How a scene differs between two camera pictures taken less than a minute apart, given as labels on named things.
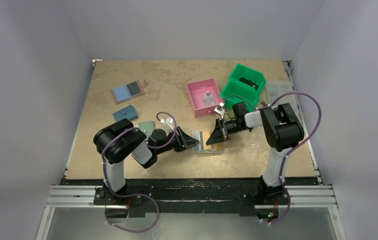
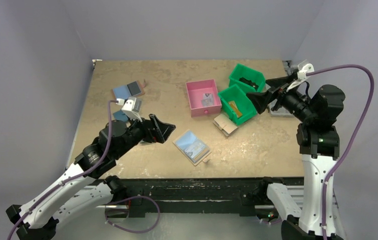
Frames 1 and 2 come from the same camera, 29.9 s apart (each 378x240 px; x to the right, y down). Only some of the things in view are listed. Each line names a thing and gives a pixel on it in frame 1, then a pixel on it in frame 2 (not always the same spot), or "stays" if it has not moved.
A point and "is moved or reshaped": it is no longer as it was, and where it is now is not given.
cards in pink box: (209, 99) stays
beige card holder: (202, 136) is moved or reshaped
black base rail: (196, 197) stays
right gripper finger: (218, 135) to (261, 99)
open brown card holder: (129, 91) stays
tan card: (217, 147) to (237, 111)
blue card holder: (129, 113) stays
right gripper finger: (223, 129) to (275, 84)
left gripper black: (183, 140) to (161, 130)
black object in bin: (249, 82) stays
